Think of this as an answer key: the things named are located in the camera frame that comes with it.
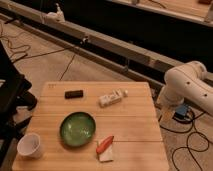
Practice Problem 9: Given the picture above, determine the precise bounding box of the orange carrot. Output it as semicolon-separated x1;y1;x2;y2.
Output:
96;136;114;154

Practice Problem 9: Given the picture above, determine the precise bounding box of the white cloth piece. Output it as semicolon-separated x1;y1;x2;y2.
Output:
98;143;114;162

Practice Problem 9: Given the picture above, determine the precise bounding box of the white object on rail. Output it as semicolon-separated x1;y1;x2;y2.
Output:
46;4;65;22

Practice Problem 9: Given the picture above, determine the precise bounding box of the white ceramic cup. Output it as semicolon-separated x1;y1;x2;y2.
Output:
17;133;43;158

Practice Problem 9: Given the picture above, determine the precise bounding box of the long metal rail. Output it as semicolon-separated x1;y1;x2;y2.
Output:
0;0;213;91

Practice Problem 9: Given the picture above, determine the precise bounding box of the green ceramic bowl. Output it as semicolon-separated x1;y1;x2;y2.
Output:
59;112;96;147

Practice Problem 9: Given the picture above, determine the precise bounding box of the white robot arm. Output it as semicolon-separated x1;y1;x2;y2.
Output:
158;61;213;115

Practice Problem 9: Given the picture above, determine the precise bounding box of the black chair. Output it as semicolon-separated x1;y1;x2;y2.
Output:
0;41;37;167

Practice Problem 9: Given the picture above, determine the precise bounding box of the blue power box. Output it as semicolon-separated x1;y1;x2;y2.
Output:
175;105;189;119

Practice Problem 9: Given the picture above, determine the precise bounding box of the black rectangular block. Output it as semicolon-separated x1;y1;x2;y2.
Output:
65;90;83;99

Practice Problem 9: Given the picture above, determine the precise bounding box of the black floor cable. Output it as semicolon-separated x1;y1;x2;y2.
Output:
159;109;213;171

